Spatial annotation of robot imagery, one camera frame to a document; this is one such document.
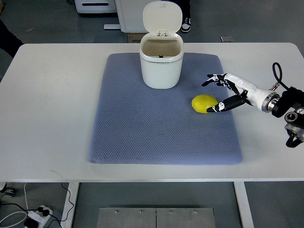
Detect person left sneaker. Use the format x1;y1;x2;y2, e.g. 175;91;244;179
180;18;191;33

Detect black power cable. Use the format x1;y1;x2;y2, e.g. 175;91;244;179
0;182;74;228

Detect person dark trousers legs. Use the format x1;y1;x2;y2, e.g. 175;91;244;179
181;0;190;18

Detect white power strip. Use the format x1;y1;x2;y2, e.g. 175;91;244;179
24;205;53;228

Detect white table leg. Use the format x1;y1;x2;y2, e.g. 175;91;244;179
234;181;254;228
60;182;79;228

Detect white appliance with slot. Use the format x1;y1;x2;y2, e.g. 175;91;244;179
74;0;117;14

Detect white cabinet base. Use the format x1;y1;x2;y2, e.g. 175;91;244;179
104;0;152;33

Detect dark clothed person at left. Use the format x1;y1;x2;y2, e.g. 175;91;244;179
0;20;24;58

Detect yellow lemon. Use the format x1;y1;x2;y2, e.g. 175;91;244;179
191;95;218;114

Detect right white table leg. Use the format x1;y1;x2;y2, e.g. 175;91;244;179
234;181;254;228

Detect white cable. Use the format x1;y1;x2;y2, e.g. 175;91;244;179
0;182;30;228

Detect cardboard box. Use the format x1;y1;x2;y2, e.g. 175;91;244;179
127;33;146;43

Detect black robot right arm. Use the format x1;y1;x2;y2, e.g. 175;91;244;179
267;87;304;148

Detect white trash bin open lid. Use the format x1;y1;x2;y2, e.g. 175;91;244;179
140;1;184;89

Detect blue quilted mat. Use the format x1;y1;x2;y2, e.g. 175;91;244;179
88;53;242;165

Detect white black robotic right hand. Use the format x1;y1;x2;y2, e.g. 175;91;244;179
202;73;280;113

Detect grey floor socket plate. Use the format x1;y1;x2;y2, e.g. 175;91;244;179
220;36;234;43

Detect caster wheel at left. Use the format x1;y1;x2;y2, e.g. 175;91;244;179
0;182;16;197

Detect metal floor plate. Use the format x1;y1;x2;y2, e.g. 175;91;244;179
97;208;216;228

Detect left white table leg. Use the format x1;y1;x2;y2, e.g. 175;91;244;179
60;182;79;228

